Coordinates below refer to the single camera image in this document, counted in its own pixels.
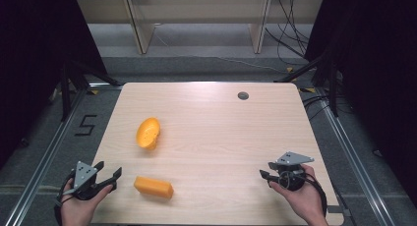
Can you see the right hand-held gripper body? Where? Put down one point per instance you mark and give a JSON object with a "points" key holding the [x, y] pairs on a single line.
{"points": [[291, 178]]}

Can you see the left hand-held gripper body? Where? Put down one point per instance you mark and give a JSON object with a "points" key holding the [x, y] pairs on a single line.
{"points": [[82, 177]]}

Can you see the person's right hand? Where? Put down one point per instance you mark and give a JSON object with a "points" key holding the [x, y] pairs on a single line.
{"points": [[305, 201]]}

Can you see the person's left hand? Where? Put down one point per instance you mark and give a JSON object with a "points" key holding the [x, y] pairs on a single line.
{"points": [[78, 211]]}

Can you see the orange rectangular block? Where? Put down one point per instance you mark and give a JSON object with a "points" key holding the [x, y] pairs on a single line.
{"points": [[153, 187]]}

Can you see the orange oval fruit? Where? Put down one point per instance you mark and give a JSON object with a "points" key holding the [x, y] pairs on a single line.
{"points": [[148, 133]]}

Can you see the yellow black floor tape piece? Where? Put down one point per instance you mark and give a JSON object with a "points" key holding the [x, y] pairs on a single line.
{"points": [[308, 89], [289, 69], [94, 92]]}

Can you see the grey round table grommet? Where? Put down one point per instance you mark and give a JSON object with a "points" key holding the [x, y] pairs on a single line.
{"points": [[243, 95]]}

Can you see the black metal stand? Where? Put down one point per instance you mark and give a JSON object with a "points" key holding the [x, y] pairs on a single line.
{"points": [[332, 88], [65, 91]]}

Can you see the light wooden shelf unit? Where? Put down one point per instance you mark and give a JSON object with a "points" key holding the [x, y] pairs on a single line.
{"points": [[196, 13]]}

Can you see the aluminium floor rail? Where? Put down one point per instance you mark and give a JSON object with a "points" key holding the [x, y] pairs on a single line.
{"points": [[46, 157], [357, 167]]}

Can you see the grey metal table bracket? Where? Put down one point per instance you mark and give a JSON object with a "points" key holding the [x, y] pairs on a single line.
{"points": [[337, 210]]}

